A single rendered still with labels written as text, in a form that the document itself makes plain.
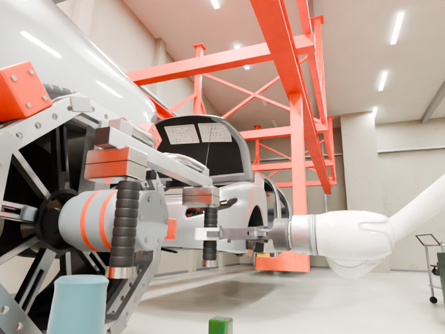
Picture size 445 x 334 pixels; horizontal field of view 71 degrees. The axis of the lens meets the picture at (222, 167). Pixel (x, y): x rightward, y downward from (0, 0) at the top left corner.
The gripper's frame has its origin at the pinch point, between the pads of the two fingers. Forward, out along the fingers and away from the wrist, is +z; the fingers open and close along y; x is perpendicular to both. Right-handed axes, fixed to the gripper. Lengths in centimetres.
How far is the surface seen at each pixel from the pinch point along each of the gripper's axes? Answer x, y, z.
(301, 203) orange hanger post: 55, 344, 19
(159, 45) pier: 544, 571, 418
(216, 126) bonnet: 149, 274, 114
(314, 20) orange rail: 512, 576, 0
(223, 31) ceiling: 568, 606, 238
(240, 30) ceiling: 568, 619, 195
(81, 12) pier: 427, 296, 408
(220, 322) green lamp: -17.1, -14.1, -8.6
